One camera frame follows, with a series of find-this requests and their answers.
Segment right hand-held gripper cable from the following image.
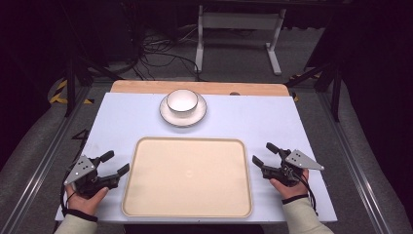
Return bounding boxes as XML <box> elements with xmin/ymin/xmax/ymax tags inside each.
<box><xmin>300</xmin><ymin>170</ymin><xmax>319</xmax><ymax>217</ymax></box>

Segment white plate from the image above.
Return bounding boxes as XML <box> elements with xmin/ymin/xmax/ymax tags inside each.
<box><xmin>159</xmin><ymin>92</ymin><xmax>208</xmax><ymax>128</ymax></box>

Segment left hand-held gripper cable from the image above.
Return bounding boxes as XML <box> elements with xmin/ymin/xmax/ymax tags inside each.
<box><xmin>59</xmin><ymin>164</ymin><xmax>79</xmax><ymax>217</ymax></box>

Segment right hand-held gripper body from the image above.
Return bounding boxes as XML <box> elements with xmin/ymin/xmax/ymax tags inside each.
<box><xmin>261</xmin><ymin>148</ymin><xmax>325</xmax><ymax>188</ymax></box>

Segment hand-held gripper cable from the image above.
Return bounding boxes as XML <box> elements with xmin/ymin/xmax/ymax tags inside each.
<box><xmin>59</xmin><ymin>164</ymin><xmax>79</xmax><ymax>217</ymax></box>
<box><xmin>300</xmin><ymin>170</ymin><xmax>319</xmax><ymax>217</ymax></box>

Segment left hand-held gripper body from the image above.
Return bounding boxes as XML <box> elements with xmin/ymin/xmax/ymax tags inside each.
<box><xmin>63</xmin><ymin>155</ymin><xmax>121</xmax><ymax>198</ymax></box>

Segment white bowl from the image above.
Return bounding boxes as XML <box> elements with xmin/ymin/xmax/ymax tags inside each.
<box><xmin>166</xmin><ymin>89</ymin><xmax>200</xmax><ymax>115</ymax></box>

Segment person's left hand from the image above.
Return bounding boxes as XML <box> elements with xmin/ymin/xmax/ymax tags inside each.
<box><xmin>65</xmin><ymin>185</ymin><xmax>110</xmax><ymax>216</ymax></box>

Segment wooden table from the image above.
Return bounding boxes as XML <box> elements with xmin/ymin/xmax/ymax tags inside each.
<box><xmin>110</xmin><ymin>79</ymin><xmax>290</xmax><ymax>98</ymax></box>

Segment white metal stand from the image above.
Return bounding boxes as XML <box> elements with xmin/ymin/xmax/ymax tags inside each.
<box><xmin>193</xmin><ymin>4</ymin><xmax>287</xmax><ymax>77</ymax></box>

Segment aluminium rail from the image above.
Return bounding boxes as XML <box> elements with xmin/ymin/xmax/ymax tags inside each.
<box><xmin>0</xmin><ymin>85</ymin><xmax>94</xmax><ymax>234</ymax></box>
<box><xmin>316</xmin><ymin>92</ymin><xmax>394</xmax><ymax>234</ymax></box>

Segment black floor cables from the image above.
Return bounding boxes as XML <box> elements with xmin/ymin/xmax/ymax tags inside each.
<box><xmin>130</xmin><ymin>27</ymin><xmax>208</xmax><ymax>82</ymax></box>

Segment person's right hand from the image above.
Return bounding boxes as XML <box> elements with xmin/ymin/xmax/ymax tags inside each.
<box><xmin>269</xmin><ymin>169</ymin><xmax>310</xmax><ymax>200</ymax></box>

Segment yellow black floor tape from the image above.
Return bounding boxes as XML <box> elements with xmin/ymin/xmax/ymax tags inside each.
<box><xmin>48</xmin><ymin>79</ymin><xmax>95</xmax><ymax>105</ymax></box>
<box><xmin>289</xmin><ymin>72</ymin><xmax>321</xmax><ymax>103</ymax></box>

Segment beige tray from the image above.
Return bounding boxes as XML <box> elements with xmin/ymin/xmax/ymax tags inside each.
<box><xmin>121</xmin><ymin>136</ymin><xmax>254</xmax><ymax>219</ymax></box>

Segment black tripod stand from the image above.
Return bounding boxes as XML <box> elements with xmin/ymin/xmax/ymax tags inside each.
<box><xmin>57</xmin><ymin>48</ymin><xmax>125</xmax><ymax>119</ymax></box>
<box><xmin>284</xmin><ymin>60</ymin><xmax>343</xmax><ymax>123</ymax></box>

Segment white table mat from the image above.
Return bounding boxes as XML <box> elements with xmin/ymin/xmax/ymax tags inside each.
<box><xmin>55</xmin><ymin>92</ymin><xmax>338</xmax><ymax>225</ymax></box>

